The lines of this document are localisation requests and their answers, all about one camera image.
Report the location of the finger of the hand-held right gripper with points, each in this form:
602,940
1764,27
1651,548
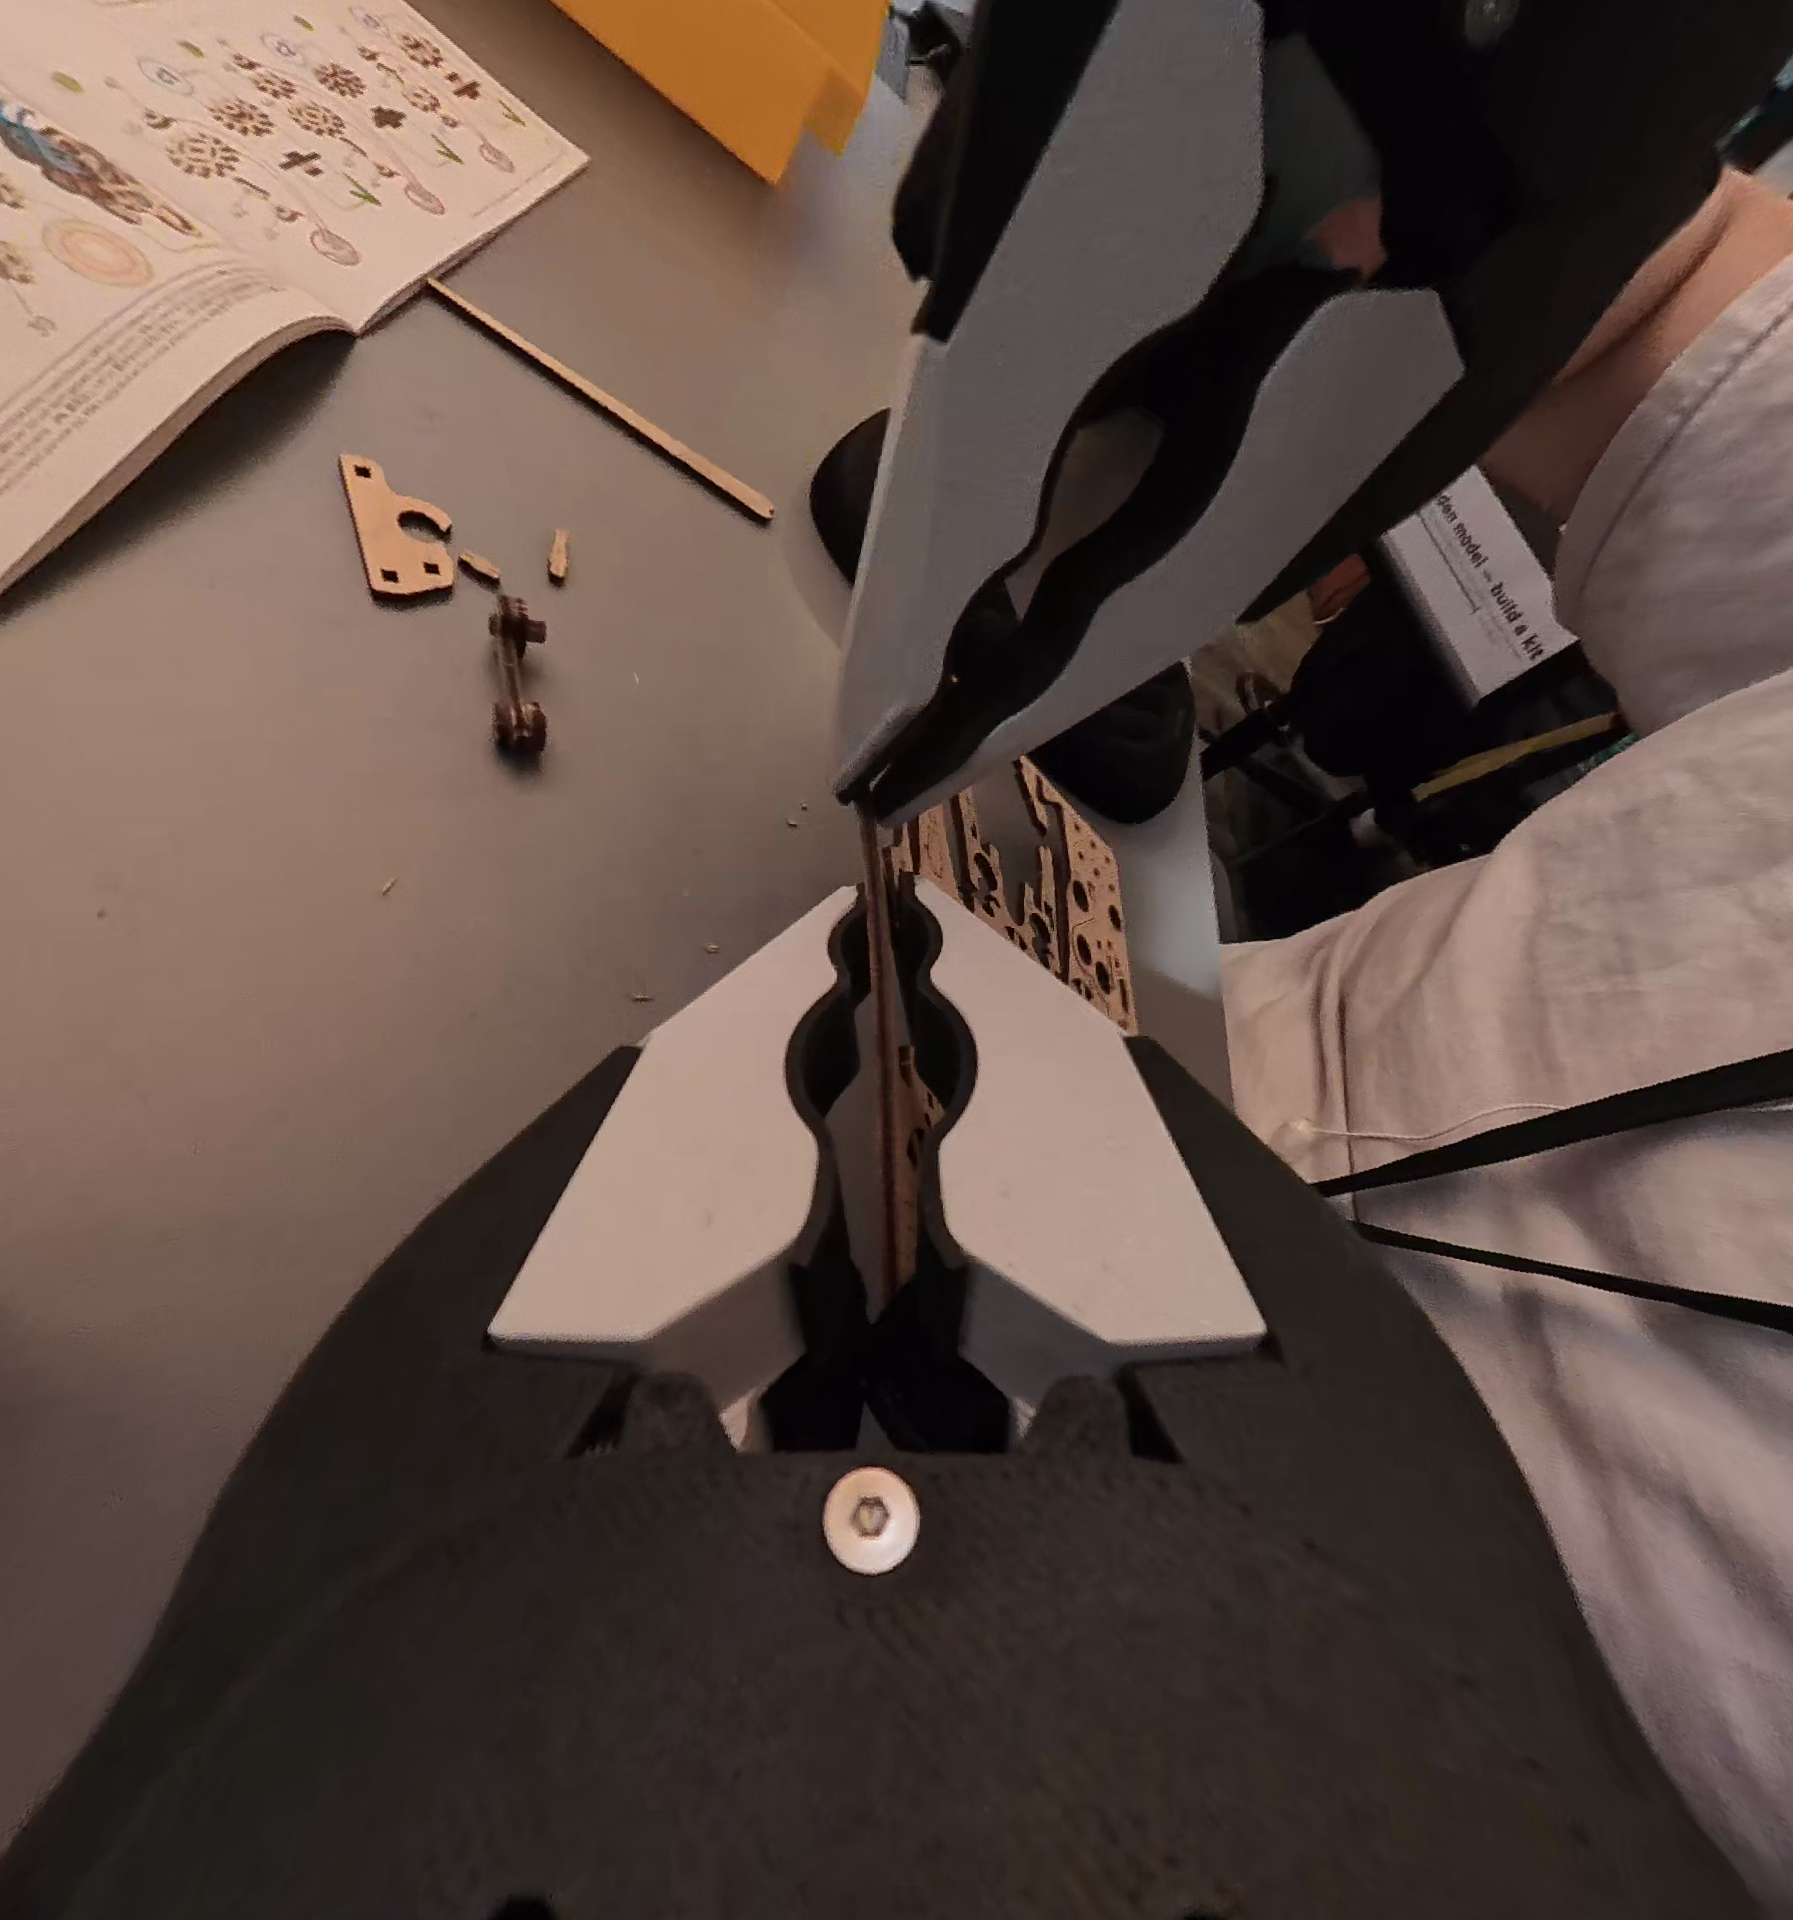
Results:
1287,449
1077,196

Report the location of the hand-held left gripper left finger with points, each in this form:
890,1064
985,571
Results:
658,1200

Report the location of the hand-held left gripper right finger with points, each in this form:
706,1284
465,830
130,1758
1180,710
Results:
1105,1200

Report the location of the laser-cut plywood parts sheet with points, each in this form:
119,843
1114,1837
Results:
1077,886
883,1049

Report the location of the person's right forearm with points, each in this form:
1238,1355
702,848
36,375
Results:
1661,315

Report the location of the white printed cardboard box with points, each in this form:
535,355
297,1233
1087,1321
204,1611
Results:
1481,585

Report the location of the stacked yellow plastic bins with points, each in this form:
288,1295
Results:
732,75

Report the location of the small wooden linkage assembly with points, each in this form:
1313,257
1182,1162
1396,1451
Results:
513,728

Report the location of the long flat wooden strip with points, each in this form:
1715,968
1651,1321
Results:
612,407

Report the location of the wooden plate with square holes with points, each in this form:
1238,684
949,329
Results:
375,524

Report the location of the printed instruction booklet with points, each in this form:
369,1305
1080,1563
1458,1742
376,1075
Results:
161,300

